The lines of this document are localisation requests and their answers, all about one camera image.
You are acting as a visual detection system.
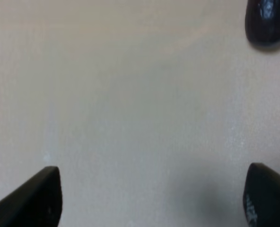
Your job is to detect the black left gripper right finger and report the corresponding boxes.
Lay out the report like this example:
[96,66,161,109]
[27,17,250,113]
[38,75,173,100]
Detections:
[243,163,280,227]

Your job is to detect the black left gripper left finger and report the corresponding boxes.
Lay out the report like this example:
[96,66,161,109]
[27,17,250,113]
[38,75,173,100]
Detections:
[0,166,63,227]

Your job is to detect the purple eggplant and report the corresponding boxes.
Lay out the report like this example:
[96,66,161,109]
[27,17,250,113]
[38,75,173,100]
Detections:
[245,0,280,48]

